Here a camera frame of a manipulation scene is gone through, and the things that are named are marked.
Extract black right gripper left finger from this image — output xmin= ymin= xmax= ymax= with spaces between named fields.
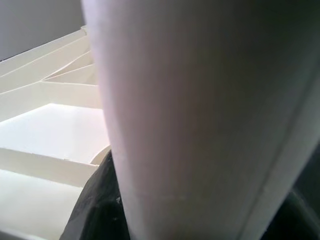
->
xmin=63 ymin=149 xmax=132 ymax=240

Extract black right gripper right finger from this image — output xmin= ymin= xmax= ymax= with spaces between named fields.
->
xmin=262 ymin=184 xmax=320 ymax=240

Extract white plastic table leg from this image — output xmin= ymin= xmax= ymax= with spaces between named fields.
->
xmin=81 ymin=0 xmax=320 ymax=240

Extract white plastic table top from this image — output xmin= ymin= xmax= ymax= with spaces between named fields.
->
xmin=0 ymin=24 xmax=113 ymax=240

